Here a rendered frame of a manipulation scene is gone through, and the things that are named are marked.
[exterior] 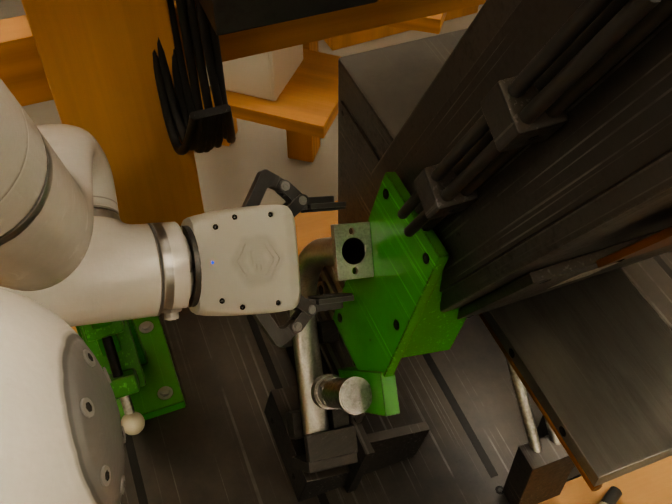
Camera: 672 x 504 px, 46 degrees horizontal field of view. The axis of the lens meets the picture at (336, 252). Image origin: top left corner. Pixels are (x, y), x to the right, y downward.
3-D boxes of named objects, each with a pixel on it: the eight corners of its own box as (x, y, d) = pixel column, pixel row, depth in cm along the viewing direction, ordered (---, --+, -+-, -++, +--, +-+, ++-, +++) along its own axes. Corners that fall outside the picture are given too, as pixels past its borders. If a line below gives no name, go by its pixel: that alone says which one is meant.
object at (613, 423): (733, 435, 75) (745, 419, 73) (589, 493, 71) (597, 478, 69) (523, 175, 99) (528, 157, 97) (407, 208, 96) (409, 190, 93)
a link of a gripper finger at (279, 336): (250, 353, 74) (304, 341, 77) (239, 271, 74) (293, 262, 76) (246, 351, 75) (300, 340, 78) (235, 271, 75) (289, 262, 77)
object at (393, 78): (577, 281, 114) (646, 88, 88) (384, 345, 106) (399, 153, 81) (513, 198, 125) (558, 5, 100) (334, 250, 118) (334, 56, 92)
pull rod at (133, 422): (149, 435, 94) (140, 410, 90) (125, 442, 93) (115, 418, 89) (139, 397, 97) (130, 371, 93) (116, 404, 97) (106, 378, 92)
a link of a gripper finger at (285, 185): (285, 212, 75) (348, 208, 78) (282, 179, 75) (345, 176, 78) (273, 214, 78) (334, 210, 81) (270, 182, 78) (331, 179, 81)
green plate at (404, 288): (439, 388, 84) (516, 247, 71) (371, 401, 81) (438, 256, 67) (395, 308, 91) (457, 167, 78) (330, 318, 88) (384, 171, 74)
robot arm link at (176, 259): (167, 324, 67) (201, 319, 69) (158, 220, 67) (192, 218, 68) (146, 318, 75) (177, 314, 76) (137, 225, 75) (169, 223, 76)
